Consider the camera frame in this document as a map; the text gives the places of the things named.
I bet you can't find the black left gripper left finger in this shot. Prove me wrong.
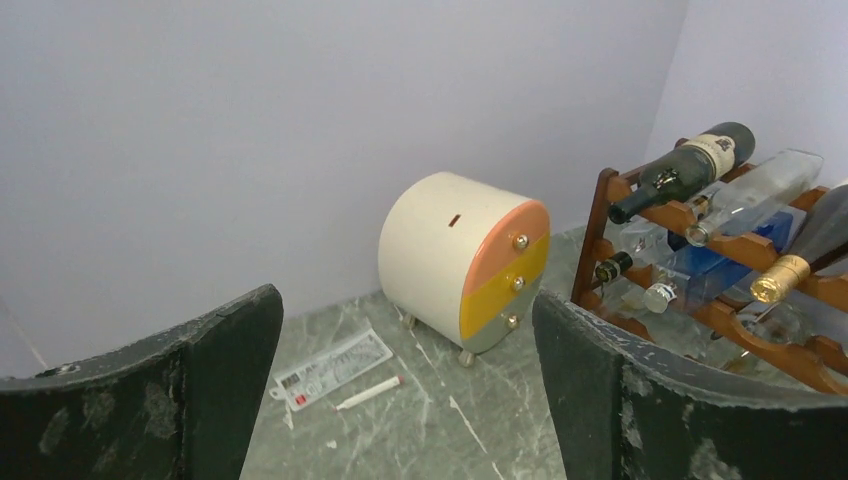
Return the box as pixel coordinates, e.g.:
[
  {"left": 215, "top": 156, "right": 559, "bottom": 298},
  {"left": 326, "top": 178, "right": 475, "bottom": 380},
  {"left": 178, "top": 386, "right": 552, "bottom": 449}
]
[{"left": 1, "top": 284, "right": 284, "bottom": 479}]

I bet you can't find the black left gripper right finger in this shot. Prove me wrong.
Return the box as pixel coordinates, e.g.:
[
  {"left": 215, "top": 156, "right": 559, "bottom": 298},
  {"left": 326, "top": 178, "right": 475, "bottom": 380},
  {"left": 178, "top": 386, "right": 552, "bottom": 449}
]
[{"left": 532, "top": 290, "right": 847, "bottom": 479}]

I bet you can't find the clear square glass bottle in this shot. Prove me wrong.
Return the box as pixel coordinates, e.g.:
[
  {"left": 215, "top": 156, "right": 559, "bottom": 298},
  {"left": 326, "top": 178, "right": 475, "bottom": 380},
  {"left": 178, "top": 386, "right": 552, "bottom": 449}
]
[{"left": 685, "top": 149, "right": 824, "bottom": 247}]

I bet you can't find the dark green wine bottle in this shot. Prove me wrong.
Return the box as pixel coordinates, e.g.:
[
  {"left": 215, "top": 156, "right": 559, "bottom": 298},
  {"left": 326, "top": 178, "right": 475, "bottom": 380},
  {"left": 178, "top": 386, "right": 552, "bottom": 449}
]
[{"left": 608, "top": 121, "right": 756, "bottom": 224}]

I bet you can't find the gold-foil dark wine bottle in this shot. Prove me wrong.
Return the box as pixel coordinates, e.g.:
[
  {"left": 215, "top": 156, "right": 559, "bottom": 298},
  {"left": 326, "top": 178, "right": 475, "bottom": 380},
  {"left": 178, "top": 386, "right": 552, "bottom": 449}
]
[{"left": 749, "top": 179, "right": 847, "bottom": 304}]

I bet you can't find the small clear black-cap bottle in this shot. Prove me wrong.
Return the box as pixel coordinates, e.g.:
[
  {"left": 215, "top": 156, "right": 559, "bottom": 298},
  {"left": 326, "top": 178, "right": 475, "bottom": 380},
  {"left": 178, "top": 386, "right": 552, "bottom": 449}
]
[{"left": 594, "top": 251, "right": 633, "bottom": 284}]

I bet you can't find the blue glass bottle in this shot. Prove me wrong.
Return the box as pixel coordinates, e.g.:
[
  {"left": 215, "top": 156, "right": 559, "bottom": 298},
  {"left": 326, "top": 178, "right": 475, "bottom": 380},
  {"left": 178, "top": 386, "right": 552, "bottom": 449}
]
[{"left": 642, "top": 207, "right": 794, "bottom": 314}]

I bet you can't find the wooden wine rack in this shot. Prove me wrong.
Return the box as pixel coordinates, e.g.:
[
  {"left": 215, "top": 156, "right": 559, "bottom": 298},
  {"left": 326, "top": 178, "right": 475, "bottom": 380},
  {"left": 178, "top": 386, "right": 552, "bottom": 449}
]
[{"left": 572, "top": 164, "right": 847, "bottom": 394}]

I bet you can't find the white marker pen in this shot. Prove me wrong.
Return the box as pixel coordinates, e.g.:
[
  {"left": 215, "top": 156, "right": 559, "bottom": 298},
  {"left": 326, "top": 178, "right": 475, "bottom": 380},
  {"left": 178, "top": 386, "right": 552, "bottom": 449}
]
[{"left": 333, "top": 375, "right": 404, "bottom": 412}]

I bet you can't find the round cream drawer cabinet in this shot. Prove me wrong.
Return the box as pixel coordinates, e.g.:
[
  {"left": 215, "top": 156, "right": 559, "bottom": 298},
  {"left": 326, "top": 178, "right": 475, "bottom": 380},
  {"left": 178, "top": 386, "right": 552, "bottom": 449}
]
[{"left": 378, "top": 171, "right": 552, "bottom": 367}]

